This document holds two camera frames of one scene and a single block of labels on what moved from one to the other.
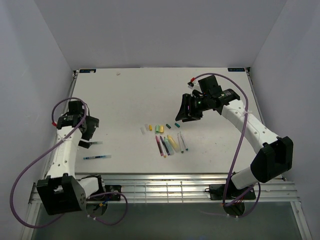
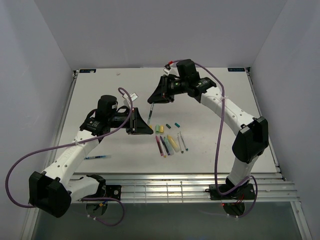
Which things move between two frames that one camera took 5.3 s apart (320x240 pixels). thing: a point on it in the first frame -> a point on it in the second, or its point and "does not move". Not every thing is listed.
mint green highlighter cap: [157, 128] does not move
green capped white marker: [186, 147] does not move
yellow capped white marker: [164, 152] does not move
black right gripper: [191, 115] -> [161, 94]
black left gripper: [92, 123] -> [137, 125]
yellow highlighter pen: [173, 143] does not move
